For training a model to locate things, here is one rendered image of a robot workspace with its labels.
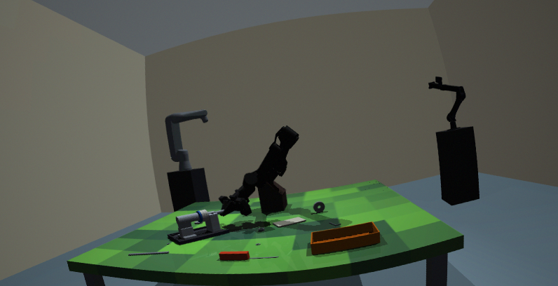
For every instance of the brown open rectangular tray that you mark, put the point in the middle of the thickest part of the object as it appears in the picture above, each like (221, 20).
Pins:
(347, 237)

